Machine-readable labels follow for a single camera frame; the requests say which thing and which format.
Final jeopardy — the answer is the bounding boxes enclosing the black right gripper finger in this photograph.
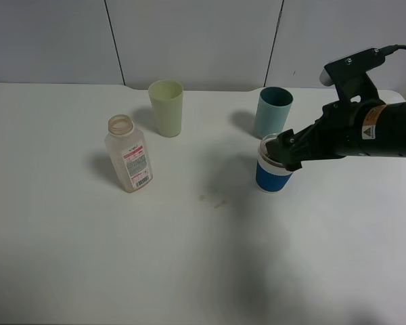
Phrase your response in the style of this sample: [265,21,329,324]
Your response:
[264,135,302,171]

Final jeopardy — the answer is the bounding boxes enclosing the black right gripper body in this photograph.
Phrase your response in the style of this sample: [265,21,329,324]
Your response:
[279,101,362,161]

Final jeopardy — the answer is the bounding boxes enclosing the blue sleeved paper cup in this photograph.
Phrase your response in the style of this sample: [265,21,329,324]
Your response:
[256,133,292,193]

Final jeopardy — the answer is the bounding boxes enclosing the clear plastic drink bottle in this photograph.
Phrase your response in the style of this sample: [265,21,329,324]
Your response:
[105,114,153,193]

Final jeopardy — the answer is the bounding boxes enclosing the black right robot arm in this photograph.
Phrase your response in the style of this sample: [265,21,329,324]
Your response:
[265,100,406,171]

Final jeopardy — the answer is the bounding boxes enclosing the teal plastic cup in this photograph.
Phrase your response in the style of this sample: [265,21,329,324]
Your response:
[254,87,293,139]

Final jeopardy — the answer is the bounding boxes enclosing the pale green plastic cup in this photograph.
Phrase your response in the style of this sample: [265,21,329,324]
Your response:
[148,80,183,137]

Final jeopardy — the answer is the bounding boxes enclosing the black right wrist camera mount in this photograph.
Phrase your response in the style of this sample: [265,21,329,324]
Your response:
[319,48,386,102]

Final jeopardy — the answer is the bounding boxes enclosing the black right camera cable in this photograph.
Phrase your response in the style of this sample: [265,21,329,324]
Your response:
[382,44,406,57]

